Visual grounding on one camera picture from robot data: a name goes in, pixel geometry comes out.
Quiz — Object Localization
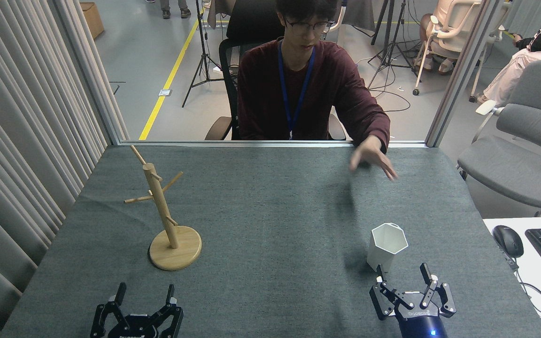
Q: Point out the black slim device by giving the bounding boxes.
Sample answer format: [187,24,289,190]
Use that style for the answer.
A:
[498,244,519,272]

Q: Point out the white desk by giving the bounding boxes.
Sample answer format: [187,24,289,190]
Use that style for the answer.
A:
[483,216,541,338]

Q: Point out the cardboard box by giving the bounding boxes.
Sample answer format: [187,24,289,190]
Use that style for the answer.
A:
[80,2,105,40]

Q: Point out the seated person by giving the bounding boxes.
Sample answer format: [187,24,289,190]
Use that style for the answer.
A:
[237,0,391,153]

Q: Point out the black slim tripod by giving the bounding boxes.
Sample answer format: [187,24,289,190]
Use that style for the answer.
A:
[182,0,225,108]

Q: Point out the wooden cup rack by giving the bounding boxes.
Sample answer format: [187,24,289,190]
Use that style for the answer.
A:
[124,145,202,271]

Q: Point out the black computer mouse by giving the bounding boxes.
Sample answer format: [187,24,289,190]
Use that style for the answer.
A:
[492,225,525,258]

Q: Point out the blue lanyard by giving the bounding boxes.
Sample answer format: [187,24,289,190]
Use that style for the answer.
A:
[278,40,317,140]

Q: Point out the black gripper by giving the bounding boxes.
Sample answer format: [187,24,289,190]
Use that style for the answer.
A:
[90,282,184,338]
[370,263,456,338]

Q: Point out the black tripod with cables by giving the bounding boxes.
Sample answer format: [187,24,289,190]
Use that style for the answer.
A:
[367,0,419,90]

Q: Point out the grey padded chair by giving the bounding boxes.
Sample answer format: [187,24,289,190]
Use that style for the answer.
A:
[456,60,541,217]

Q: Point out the grey pleated curtain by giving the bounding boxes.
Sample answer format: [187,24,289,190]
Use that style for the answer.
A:
[0,0,129,338]

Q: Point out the white hexagonal cup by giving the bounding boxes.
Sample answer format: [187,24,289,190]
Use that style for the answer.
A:
[367,223,409,273]

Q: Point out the silver frame post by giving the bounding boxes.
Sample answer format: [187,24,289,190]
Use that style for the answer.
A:
[425,0,505,148]
[49,0,131,146]

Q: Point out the person's hand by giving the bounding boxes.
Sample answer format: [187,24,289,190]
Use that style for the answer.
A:
[348,135,399,181]

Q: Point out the black office chair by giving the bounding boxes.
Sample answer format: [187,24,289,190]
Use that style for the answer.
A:
[205,0,347,141]

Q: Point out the black-rimmed glasses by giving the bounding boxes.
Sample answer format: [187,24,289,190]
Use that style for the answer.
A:
[284,18,335,35]

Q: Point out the standing person's feet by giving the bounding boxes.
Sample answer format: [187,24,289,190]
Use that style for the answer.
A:
[160,0,192,20]

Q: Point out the person in black top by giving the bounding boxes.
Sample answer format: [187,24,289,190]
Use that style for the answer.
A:
[477,0,541,108]

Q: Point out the white office chair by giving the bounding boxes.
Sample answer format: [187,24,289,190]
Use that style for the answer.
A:
[412,0,511,102]

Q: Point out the grey felt table cloth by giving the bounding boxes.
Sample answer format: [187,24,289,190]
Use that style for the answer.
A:
[0,144,541,338]

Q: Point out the person on white chair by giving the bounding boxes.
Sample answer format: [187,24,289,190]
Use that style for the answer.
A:
[415,0,464,74]

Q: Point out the black floor cable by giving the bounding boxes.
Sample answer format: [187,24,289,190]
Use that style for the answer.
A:
[368,59,412,114]

